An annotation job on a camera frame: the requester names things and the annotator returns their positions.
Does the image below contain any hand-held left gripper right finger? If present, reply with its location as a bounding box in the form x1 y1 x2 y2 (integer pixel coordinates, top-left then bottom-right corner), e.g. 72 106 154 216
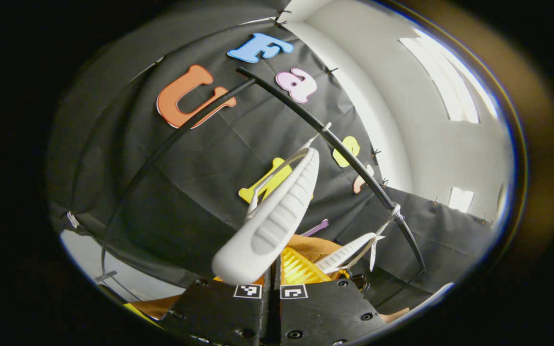
271 246 387 346

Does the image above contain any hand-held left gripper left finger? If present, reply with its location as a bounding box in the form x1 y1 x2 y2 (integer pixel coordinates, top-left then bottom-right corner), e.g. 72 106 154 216
122 262 273 346

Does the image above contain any brown shirt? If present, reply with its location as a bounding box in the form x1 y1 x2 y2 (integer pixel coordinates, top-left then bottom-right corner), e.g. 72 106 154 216
129 234 410 323

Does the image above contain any white hanger with tie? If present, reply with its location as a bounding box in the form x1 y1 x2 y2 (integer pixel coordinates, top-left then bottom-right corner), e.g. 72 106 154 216
315 232 378 275

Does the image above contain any white hanger tie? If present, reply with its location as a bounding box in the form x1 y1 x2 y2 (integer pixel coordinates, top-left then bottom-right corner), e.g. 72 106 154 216
369 203 402 272

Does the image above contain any white plastic hanger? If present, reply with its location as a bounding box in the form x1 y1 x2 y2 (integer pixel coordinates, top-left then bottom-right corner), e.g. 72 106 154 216
211 123 333 286

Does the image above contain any black backdrop cloth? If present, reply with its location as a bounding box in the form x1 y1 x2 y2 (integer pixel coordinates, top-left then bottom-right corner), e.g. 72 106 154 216
46 0 496 318

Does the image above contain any small ceiling light panel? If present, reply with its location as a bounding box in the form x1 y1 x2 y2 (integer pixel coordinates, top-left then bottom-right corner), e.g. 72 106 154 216
449 186 476 213

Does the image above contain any row of black cloth clips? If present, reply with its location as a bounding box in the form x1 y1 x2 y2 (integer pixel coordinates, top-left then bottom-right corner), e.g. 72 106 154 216
275 7 489 224

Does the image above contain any large ceiling light panel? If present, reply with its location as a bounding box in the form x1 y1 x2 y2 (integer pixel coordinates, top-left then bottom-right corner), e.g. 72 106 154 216
399 28 499 124

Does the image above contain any black clothes rail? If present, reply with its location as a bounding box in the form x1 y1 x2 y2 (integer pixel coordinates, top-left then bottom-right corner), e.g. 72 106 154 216
100 66 427 289

